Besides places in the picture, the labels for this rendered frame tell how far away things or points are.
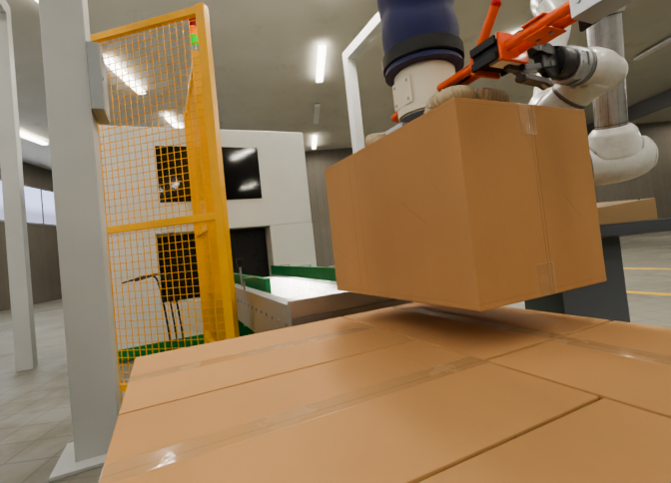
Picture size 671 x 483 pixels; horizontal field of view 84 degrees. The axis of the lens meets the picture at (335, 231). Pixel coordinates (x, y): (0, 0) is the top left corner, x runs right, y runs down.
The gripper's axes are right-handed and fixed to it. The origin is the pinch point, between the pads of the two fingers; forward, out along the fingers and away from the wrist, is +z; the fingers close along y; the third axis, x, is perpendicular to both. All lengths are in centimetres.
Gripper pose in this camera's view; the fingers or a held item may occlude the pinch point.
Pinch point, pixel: (503, 53)
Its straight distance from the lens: 97.9
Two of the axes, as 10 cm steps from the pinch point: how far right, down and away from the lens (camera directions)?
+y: 1.0, 9.9, -0.4
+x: -4.2, 0.8, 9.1
